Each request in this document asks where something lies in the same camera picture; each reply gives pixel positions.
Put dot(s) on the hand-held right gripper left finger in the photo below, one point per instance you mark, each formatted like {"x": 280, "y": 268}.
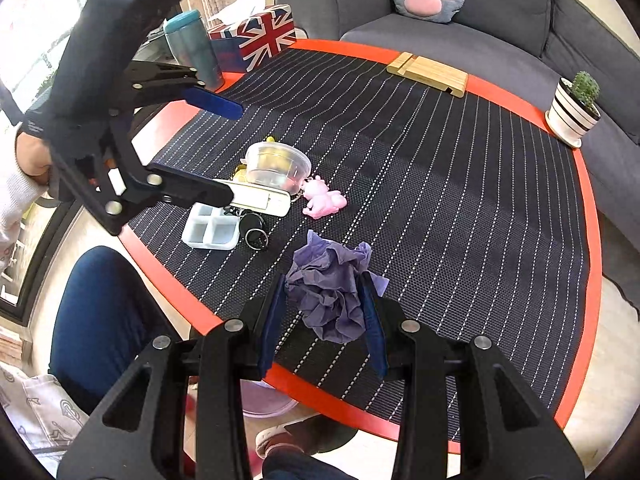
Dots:
{"x": 267, "y": 330}

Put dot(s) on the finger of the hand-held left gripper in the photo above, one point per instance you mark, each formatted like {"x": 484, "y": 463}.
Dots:
{"x": 215, "y": 102}
{"x": 200, "y": 190}

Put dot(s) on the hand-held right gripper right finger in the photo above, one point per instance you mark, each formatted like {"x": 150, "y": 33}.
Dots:
{"x": 372, "y": 330}

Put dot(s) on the white rectangular case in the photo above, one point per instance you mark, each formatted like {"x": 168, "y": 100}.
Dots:
{"x": 260, "y": 200}

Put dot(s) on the person's left forearm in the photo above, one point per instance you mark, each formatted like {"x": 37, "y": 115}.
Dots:
{"x": 10, "y": 195}

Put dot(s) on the clear compartment pill box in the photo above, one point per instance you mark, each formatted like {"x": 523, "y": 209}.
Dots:
{"x": 210, "y": 227}

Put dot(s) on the amber yellow toy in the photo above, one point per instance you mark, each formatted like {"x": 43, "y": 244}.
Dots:
{"x": 241, "y": 172}

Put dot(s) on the teal tumbler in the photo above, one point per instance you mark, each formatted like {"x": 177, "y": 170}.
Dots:
{"x": 192, "y": 50}

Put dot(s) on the clear round plastic container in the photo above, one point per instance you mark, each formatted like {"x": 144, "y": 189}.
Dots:
{"x": 275, "y": 165}

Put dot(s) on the flag print tissue box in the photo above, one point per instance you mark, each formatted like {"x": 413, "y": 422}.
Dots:
{"x": 265, "y": 35}

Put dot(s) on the white tissue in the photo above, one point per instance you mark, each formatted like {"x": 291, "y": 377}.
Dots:
{"x": 247, "y": 0}

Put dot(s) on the person's pink slipper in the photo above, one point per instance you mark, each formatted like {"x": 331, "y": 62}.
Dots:
{"x": 280, "y": 440}

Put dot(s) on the pink pig toy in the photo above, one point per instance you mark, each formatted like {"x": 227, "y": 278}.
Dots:
{"x": 322, "y": 202}

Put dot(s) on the person's blue trouser leg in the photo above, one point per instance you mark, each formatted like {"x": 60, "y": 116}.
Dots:
{"x": 90, "y": 320}
{"x": 300, "y": 467}

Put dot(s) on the black striped woven placemat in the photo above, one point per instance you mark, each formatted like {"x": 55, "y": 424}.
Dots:
{"x": 425, "y": 185}

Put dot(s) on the wooden phone stand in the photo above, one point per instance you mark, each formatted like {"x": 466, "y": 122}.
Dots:
{"x": 430, "y": 72}

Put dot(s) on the person's white printed shirt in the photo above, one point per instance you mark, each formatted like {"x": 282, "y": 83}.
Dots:
{"x": 35, "y": 410}

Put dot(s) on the cactus in striped white pot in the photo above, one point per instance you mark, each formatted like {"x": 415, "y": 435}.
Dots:
{"x": 570, "y": 110}

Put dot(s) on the grey fabric sofa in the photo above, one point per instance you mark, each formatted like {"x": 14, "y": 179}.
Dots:
{"x": 500, "y": 10}

